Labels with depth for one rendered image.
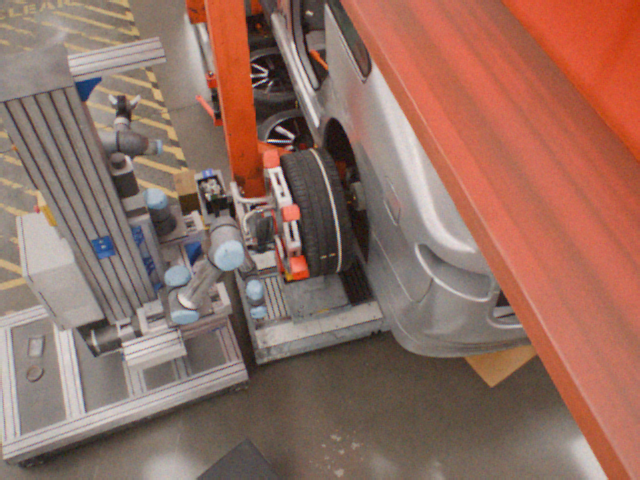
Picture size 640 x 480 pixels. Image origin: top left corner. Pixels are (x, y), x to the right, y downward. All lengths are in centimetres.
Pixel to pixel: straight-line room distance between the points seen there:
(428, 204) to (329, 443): 171
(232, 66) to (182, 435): 197
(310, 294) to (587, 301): 328
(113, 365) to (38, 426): 46
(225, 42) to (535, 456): 267
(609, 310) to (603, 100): 16
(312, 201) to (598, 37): 243
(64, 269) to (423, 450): 205
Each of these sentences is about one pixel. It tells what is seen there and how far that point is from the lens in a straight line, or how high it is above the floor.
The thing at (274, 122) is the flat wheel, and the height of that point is 50.
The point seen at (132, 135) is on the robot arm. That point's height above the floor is 145.
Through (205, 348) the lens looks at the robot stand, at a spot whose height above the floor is 21.
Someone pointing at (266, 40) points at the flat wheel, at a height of 50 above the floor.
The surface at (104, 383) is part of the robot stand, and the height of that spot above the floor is 21.
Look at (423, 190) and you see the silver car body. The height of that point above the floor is 166.
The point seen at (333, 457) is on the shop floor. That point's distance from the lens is 343.
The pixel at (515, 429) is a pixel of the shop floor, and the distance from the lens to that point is 364.
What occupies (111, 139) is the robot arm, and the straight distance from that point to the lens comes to 279.
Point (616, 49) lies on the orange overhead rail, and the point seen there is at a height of 304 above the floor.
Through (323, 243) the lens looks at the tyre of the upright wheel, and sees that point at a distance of 286.
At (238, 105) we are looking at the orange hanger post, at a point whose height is 125.
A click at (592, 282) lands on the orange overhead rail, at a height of 300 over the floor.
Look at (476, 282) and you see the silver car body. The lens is 231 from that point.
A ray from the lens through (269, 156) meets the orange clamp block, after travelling 307.
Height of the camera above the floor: 327
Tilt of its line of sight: 52 degrees down
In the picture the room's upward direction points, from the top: 1 degrees clockwise
